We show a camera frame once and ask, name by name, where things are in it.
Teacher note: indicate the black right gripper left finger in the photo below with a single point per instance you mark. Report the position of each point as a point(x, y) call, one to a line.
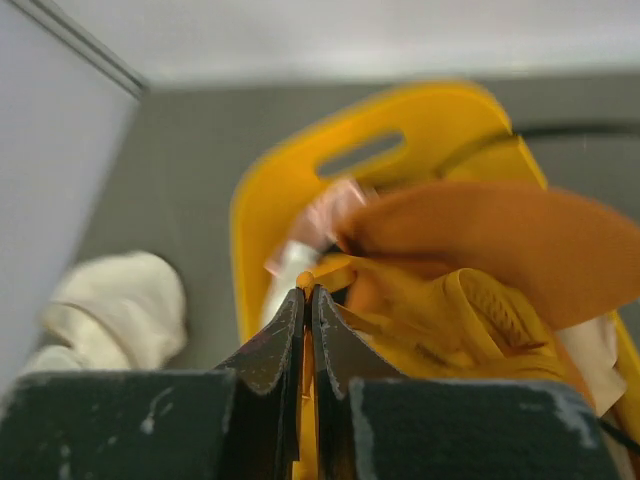
point(239, 420)

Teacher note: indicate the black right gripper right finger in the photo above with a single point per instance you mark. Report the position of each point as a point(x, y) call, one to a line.
point(375, 423)

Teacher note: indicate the orange bra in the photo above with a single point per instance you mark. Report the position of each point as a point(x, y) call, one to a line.
point(472, 280)

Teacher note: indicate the white honeycomb mesh laundry bag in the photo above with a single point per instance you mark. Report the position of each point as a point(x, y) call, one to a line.
point(119, 312)

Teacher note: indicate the white garment in basket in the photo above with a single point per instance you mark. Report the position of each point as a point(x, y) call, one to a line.
point(290, 280)

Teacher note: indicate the pink satin garment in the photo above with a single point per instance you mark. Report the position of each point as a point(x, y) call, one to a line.
point(313, 230)

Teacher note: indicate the yellow plastic basket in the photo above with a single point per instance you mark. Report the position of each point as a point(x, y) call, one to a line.
point(401, 139)

